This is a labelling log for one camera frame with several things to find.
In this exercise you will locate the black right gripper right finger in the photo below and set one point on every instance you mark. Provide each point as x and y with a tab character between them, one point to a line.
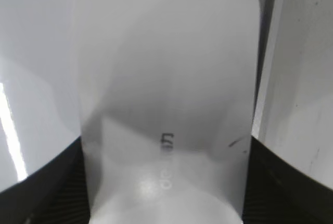
276	192

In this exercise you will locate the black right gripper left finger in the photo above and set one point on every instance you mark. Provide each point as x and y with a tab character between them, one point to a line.
56	193

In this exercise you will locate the white board eraser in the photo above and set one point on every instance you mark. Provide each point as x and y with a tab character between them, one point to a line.
166	101

